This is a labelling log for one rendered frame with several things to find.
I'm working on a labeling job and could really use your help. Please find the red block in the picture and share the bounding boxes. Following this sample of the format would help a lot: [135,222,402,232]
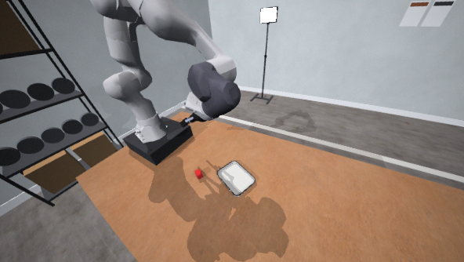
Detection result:
[195,169,203,180]

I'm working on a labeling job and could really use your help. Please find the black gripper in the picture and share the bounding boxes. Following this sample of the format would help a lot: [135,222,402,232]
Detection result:
[180,112,207,127]

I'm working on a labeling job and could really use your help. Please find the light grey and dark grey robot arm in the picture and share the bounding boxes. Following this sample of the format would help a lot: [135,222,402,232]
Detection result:
[90,0,241,143]

